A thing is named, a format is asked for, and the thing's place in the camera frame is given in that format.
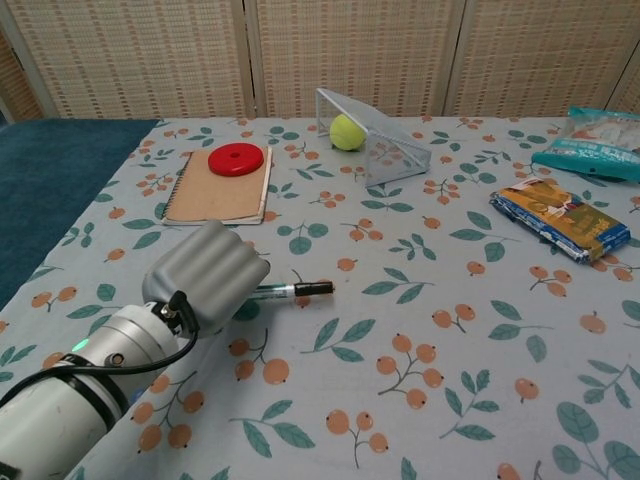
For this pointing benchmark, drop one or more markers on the red plastic disc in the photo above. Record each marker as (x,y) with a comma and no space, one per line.
(247,162)

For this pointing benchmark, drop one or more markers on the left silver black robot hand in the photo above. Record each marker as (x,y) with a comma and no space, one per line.
(210,270)

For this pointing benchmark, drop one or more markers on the bamboo folding screen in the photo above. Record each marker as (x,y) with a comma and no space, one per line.
(350,55)

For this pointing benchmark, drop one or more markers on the yellow blue snack packet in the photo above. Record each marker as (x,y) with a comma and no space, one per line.
(560,220)

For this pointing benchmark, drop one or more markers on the brown spiral notebook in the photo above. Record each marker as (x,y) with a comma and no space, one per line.
(220,197)

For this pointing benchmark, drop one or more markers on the white green marker pen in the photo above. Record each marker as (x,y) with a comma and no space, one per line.
(272,290)

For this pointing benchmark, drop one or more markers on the teal white snack bag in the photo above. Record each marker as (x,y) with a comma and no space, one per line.
(590,150)

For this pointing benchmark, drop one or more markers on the floral print tablecloth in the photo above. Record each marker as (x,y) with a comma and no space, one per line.
(400,310)

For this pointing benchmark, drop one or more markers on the yellow tennis ball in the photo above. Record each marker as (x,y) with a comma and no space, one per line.
(347,132)

